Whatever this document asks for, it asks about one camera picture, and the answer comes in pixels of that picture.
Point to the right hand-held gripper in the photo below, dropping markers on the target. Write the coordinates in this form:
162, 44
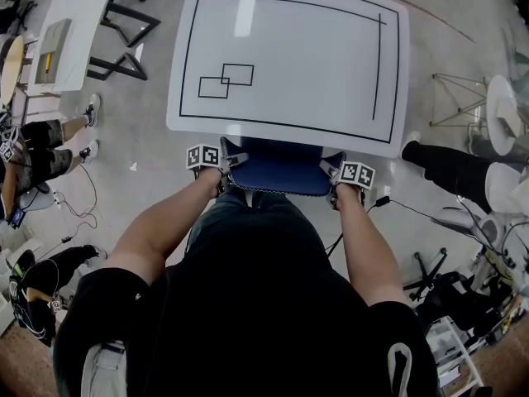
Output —
356, 175

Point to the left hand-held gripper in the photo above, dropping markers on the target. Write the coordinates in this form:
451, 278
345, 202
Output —
202, 155

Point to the blue cushioned grey chair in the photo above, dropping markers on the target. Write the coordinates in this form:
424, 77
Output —
281, 172

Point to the person's left forearm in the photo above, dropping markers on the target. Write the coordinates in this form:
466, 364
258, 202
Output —
165, 221

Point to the person's right forearm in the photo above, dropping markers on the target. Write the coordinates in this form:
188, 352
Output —
363, 242

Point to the white table with black lines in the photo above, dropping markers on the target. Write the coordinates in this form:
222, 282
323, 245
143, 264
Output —
297, 64

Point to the person's legs in jeans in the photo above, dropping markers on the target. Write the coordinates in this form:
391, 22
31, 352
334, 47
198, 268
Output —
223, 213

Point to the grey shell backpack rig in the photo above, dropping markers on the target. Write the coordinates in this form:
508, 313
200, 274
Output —
458, 217

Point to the person's black shirt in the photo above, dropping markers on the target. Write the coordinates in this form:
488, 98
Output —
248, 304

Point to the beige flat box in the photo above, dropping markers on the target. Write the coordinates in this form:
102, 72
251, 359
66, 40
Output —
508, 116

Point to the white power strip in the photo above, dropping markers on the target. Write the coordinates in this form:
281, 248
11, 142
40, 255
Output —
59, 198

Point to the yellow utility knife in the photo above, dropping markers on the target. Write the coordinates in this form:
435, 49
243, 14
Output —
48, 63

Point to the white table with black legs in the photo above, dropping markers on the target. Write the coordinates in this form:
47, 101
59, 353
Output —
78, 15

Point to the grey open cardboard box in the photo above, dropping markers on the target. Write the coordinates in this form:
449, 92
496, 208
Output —
55, 35

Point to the white metal shelf rack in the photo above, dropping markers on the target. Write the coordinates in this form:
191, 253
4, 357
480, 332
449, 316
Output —
463, 345

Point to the round wooden table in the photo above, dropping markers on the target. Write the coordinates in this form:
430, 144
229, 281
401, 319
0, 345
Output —
11, 68

